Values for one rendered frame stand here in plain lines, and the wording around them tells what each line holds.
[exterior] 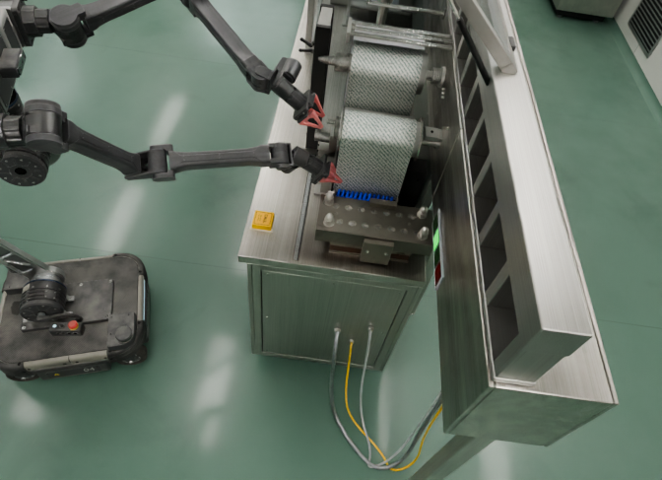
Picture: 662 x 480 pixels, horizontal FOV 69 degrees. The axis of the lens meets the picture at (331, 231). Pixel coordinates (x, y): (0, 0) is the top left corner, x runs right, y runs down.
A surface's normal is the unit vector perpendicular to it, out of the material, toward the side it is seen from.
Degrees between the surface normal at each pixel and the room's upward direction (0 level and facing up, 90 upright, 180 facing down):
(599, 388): 0
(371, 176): 90
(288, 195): 0
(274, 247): 0
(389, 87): 92
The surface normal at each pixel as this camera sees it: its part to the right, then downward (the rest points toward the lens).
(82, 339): 0.11, -0.62
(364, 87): -0.10, 0.79
